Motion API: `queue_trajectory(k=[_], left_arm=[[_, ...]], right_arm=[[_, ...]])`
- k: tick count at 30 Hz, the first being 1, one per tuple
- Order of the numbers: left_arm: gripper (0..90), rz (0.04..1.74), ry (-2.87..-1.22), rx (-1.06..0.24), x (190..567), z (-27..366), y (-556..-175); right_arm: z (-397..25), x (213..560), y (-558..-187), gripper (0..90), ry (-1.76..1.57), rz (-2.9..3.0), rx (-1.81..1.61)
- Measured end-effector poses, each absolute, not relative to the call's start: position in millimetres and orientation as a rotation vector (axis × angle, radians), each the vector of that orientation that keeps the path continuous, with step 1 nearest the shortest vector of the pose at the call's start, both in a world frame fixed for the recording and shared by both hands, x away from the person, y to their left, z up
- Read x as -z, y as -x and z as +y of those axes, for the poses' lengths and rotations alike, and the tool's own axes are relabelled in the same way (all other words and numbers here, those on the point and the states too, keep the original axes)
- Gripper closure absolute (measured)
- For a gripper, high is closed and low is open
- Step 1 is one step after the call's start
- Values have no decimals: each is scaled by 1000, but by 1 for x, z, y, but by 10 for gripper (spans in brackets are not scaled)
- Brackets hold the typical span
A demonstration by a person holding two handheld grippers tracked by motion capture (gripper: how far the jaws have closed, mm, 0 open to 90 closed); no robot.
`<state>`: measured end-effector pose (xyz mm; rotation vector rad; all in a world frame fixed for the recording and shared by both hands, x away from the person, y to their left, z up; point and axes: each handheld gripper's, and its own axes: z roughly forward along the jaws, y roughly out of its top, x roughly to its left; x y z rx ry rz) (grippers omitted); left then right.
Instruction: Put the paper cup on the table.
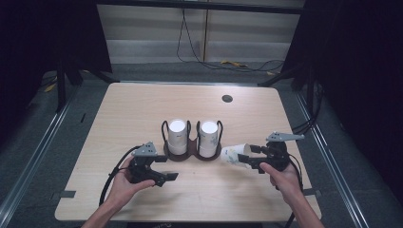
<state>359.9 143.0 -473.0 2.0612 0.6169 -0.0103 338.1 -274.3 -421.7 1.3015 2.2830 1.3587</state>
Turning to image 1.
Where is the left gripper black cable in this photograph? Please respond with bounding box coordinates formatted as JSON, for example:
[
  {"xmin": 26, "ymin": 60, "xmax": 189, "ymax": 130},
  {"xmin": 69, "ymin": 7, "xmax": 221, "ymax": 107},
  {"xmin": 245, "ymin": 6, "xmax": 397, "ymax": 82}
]
[{"xmin": 98, "ymin": 144, "xmax": 144, "ymax": 207}]

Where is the black metal stand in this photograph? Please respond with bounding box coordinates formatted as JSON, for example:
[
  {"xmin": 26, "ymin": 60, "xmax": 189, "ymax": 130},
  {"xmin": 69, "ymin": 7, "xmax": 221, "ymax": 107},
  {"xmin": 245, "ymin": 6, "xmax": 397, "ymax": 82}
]
[
  {"xmin": 258, "ymin": 64, "xmax": 306, "ymax": 88},
  {"xmin": 54, "ymin": 56, "xmax": 84, "ymax": 114}
]

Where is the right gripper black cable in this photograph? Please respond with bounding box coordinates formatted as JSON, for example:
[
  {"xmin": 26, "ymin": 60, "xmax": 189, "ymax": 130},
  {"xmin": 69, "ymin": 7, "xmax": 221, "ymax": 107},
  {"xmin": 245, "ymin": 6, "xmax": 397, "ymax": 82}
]
[{"xmin": 283, "ymin": 153, "xmax": 306, "ymax": 228}]

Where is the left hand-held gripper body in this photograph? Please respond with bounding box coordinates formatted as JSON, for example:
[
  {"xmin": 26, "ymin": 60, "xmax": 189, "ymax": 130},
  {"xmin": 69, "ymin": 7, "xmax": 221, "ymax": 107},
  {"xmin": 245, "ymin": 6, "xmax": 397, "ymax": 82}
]
[{"xmin": 127, "ymin": 141, "xmax": 160, "ymax": 185}]

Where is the black rod cup holder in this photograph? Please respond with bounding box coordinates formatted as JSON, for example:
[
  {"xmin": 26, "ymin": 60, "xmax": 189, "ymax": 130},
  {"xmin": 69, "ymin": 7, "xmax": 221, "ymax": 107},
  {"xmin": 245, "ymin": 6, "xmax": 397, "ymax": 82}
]
[{"xmin": 161, "ymin": 119, "xmax": 224, "ymax": 162}]

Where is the black cable bundle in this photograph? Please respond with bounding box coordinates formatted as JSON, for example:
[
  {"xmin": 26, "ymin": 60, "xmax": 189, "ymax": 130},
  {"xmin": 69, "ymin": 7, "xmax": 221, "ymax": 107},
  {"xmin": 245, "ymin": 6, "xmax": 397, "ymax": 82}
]
[{"xmin": 291, "ymin": 80, "xmax": 325, "ymax": 136}]

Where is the person's right hand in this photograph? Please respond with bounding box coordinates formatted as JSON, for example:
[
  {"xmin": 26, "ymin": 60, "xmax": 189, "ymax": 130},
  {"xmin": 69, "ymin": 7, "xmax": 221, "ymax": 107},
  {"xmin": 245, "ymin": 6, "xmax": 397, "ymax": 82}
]
[{"xmin": 259, "ymin": 161, "xmax": 305, "ymax": 204}]

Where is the single floral paper cup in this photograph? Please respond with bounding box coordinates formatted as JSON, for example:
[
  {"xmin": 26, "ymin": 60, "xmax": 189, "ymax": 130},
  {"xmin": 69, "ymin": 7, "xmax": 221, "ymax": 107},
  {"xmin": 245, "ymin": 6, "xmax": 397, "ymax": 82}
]
[{"xmin": 221, "ymin": 142, "xmax": 253, "ymax": 169}]

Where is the person's left hand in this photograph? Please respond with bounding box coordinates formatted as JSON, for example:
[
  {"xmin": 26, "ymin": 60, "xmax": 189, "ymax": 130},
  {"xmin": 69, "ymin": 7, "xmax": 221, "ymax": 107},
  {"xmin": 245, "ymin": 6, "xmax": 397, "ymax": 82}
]
[{"xmin": 106, "ymin": 157, "xmax": 157, "ymax": 204}]

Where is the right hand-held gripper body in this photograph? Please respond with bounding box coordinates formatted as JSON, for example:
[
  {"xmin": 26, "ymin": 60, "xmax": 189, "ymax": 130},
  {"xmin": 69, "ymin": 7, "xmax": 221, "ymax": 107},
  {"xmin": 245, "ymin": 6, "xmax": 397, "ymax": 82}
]
[{"xmin": 262, "ymin": 131, "xmax": 306, "ymax": 173}]

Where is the black curtain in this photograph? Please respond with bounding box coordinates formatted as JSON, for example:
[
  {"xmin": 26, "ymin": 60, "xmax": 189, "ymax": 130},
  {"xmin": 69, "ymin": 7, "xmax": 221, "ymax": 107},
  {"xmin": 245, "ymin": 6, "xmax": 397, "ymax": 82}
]
[
  {"xmin": 0, "ymin": 0, "xmax": 113, "ymax": 141},
  {"xmin": 280, "ymin": 0, "xmax": 403, "ymax": 205}
]

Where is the black wall cable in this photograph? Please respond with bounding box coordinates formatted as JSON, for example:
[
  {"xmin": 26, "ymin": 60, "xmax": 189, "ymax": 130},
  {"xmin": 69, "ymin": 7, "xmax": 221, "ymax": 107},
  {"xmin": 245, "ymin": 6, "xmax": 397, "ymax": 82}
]
[{"xmin": 176, "ymin": 8, "xmax": 286, "ymax": 74}]

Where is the stack of floral white cups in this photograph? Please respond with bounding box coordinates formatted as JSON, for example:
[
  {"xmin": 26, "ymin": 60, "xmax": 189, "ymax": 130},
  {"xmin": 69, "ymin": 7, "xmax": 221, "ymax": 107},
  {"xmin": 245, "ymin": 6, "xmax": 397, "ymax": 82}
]
[{"xmin": 199, "ymin": 120, "xmax": 220, "ymax": 159}]

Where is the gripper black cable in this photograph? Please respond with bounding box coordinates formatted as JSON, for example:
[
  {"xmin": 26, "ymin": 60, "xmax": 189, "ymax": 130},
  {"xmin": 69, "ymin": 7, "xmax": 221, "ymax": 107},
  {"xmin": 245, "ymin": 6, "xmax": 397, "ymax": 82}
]
[
  {"xmin": 98, "ymin": 144, "xmax": 144, "ymax": 207},
  {"xmin": 283, "ymin": 153, "xmax": 306, "ymax": 228}
]

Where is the stack of plain white cups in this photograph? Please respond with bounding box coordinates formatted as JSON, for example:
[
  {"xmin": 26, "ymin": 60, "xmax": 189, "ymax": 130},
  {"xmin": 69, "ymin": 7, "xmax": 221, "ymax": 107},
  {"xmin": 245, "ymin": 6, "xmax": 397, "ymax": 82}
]
[{"xmin": 167, "ymin": 119, "xmax": 188, "ymax": 156}]

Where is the metal floor rail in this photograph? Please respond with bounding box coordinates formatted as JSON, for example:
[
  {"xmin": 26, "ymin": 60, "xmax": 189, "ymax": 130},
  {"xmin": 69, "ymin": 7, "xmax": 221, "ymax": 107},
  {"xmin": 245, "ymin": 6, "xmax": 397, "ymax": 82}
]
[
  {"xmin": 0, "ymin": 85, "xmax": 81, "ymax": 220},
  {"xmin": 294, "ymin": 89, "xmax": 371, "ymax": 228}
]

